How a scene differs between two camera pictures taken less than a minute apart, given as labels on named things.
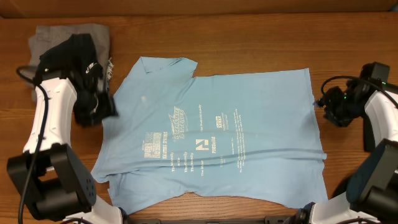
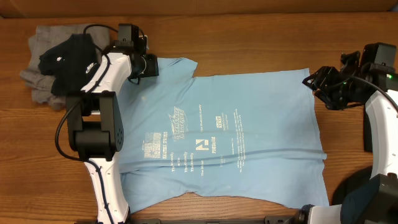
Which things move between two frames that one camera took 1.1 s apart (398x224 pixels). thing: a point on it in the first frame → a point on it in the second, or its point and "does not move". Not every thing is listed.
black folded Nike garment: (74, 58) does not move
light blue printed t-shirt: (249, 135) does not move
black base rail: (267, 220) does not move
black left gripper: (108, 109) → (153, 68)
